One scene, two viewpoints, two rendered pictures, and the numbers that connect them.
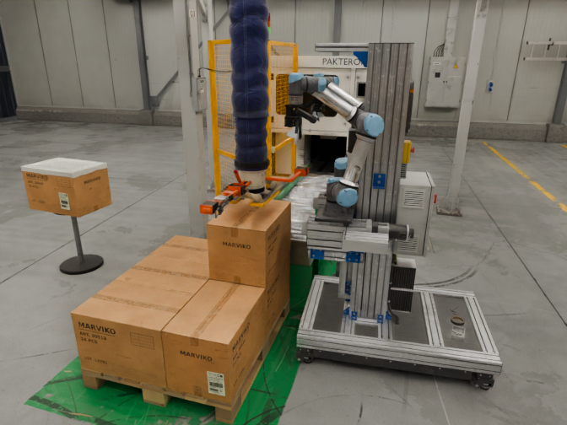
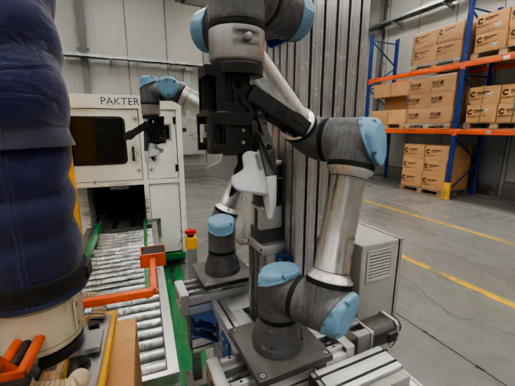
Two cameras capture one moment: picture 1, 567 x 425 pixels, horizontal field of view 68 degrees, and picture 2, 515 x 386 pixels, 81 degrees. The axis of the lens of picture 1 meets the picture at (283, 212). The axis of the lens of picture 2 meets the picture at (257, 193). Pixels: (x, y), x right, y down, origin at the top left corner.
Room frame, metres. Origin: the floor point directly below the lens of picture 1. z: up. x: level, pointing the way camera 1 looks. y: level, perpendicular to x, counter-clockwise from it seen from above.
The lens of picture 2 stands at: (1.89, 0.18, 1.64)
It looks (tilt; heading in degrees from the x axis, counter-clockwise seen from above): 12 degrees down; 323
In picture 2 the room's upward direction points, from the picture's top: straight up
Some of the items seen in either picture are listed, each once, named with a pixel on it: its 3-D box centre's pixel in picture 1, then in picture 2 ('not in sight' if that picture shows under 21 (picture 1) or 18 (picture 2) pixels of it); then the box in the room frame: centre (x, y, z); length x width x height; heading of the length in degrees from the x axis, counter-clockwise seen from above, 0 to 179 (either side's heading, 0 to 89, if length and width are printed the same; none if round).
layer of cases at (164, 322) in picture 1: (197, 302); not in sight; (2.54, 0.59, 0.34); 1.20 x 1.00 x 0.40; 164
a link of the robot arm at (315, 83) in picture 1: (313, 83); (271, 12); (2.30, -0.15, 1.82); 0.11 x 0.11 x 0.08; 14
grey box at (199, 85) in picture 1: (200, 94); not in sight; (4.06, 0.78, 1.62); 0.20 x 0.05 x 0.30; 164
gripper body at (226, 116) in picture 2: (294, 115); (232, 112); (2.26, -0.05, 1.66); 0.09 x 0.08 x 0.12; 78
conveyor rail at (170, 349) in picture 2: not in sight; (160, 273); (4.12, -0.53, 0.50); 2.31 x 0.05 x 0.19; 164
